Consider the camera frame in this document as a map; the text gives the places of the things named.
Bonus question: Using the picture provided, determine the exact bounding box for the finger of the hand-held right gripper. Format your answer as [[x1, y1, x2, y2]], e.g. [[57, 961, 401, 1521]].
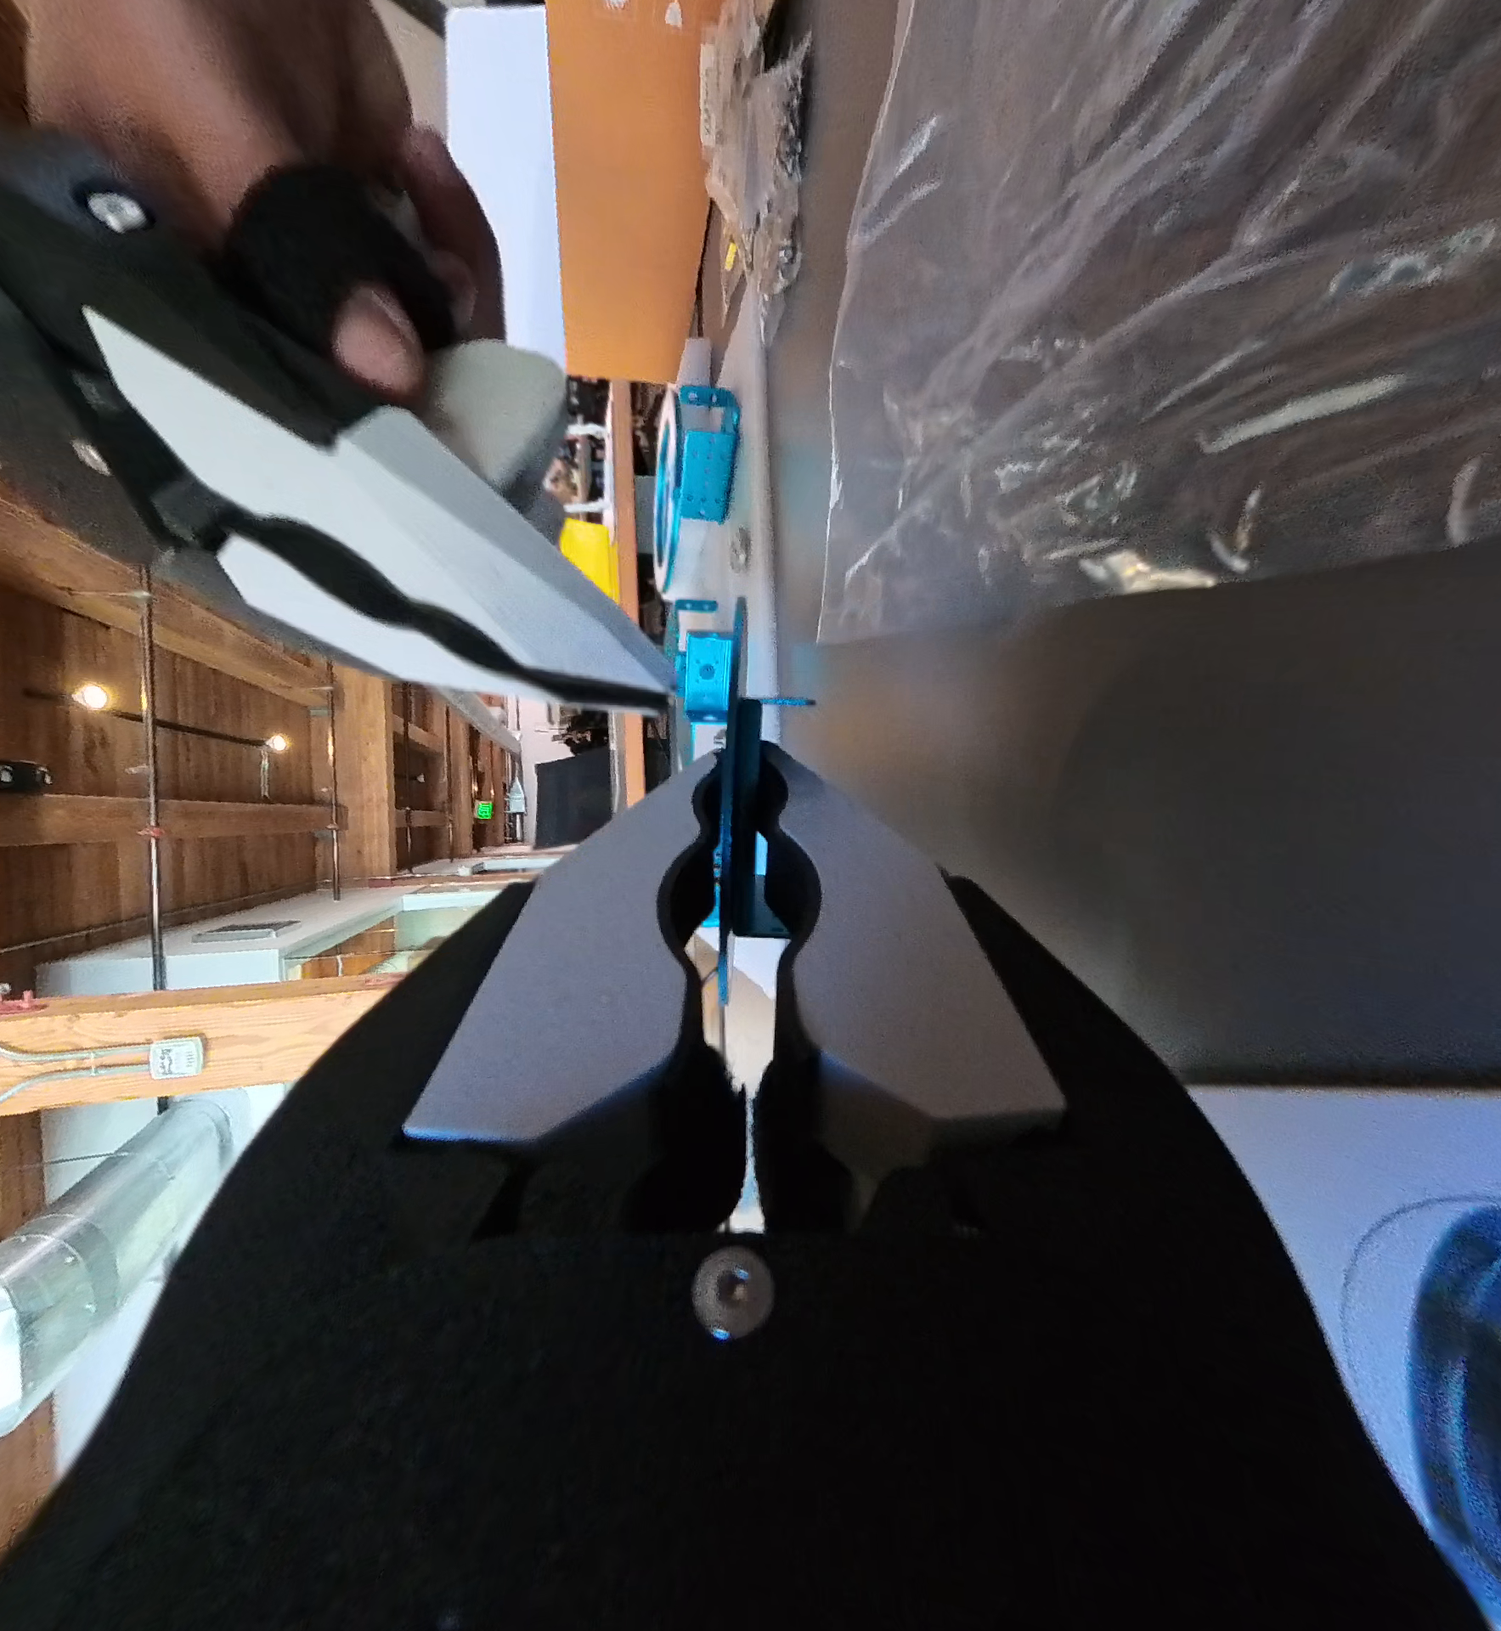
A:
[[218, 522, 667, 709], [86, 304, 675, 695]]

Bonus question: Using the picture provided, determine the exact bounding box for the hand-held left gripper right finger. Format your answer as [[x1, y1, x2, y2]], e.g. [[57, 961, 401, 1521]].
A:
[[753, 745, 1067, 1231]]

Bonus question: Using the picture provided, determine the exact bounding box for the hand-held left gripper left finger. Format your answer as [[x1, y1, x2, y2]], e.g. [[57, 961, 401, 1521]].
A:
[[404, 751, 749, 1226]]

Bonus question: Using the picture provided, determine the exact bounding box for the person's right hand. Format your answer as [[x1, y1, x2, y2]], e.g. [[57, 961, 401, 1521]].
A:
[[12, 0, 510, 395]]

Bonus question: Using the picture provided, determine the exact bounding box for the blue round metal plate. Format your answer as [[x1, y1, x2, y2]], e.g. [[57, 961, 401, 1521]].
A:
[[652, 383, 691, 594]]

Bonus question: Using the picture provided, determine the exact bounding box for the wooden beam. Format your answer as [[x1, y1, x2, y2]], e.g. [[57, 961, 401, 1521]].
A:
[[0, 975, 407, 1129]]

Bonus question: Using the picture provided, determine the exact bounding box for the white instruction sheet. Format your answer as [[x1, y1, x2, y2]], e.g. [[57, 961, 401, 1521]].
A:
[[1190, 1082, 1501, 1631]]

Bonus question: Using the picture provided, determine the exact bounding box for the pile of small hardware bags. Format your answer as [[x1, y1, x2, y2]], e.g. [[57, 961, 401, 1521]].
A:
[[697, 0, 818, 343]]

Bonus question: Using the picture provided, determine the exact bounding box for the metal conduit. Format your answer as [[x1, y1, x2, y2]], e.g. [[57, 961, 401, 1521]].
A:
[[0, 981, 211, 1254]]

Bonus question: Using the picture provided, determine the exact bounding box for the clear plastic bag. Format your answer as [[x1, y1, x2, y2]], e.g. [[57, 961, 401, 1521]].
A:
[[817, 0, 1501, 642]]

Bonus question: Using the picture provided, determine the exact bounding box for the blue perforated metal bracket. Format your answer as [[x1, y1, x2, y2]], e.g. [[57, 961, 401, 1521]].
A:
[[680, 384, 745, 525]]

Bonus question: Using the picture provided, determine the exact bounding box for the silver air duct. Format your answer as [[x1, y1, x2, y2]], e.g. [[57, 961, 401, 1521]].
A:
[[0, 1091, 257, 1466]]

